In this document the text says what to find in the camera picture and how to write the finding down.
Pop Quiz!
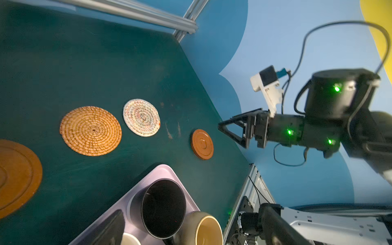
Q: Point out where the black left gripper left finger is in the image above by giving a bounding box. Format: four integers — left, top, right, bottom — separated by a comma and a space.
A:
88, 209, 125, 245

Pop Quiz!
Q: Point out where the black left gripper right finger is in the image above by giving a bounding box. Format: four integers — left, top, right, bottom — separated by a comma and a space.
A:
259, 205, 309, 245

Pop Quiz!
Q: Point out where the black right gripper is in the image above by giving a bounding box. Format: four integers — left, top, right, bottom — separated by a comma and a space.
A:
218, 108, 342, 158

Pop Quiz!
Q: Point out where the small brown wooden coaster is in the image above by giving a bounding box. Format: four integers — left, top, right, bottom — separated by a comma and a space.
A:
190, 129, 214, 160

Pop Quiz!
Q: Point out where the multicolour woven round coaster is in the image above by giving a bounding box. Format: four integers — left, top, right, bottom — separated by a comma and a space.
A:
122, 99, 161, 137

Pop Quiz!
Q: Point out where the tan woven rattan coaster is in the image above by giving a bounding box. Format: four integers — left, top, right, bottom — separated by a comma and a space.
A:
59, 106, 122, 156

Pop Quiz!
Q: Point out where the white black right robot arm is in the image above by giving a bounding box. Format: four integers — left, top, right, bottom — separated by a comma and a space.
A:
218, 68, 392, 181

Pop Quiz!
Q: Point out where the large brown wooden coaster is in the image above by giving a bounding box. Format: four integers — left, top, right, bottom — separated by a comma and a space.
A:
1, 139, 43, 218

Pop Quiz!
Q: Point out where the white cream ceramic mug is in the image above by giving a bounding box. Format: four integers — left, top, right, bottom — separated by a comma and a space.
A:
120, 233, 141, 245

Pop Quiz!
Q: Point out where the lilac plastic tray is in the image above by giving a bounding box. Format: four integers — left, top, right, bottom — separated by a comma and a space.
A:
70, 164, 200, 245

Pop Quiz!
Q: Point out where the black ceramic mug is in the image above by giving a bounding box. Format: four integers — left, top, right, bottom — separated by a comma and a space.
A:
127, 179, 186, 245

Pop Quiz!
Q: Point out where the yellow ceramic mug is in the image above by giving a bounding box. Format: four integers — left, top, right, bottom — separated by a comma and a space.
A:
174, 211, 224, 245

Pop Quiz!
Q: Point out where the right aluminium corner post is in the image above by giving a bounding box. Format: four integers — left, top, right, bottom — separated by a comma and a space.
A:
173, 0, 209, 43

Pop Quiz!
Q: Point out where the horizontal aluminium back rail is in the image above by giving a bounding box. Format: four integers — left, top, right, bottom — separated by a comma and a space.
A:
19, 0, 198, 34

